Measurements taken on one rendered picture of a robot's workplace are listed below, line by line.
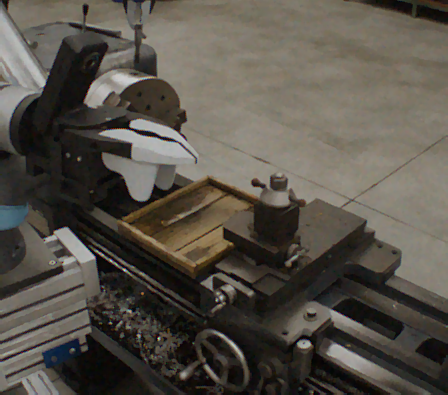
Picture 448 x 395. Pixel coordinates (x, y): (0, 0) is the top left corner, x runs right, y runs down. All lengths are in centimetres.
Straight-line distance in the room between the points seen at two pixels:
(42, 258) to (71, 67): 63
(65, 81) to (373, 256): 115
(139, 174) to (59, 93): 11
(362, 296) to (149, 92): 80
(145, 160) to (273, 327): 86
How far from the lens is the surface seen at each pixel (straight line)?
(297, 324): 139
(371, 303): 157
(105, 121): 61
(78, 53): 59
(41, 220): 202
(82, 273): 124
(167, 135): 59
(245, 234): 146
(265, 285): 140
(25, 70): 87
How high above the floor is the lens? 183
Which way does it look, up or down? 28 degrees down
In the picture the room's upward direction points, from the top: straight up
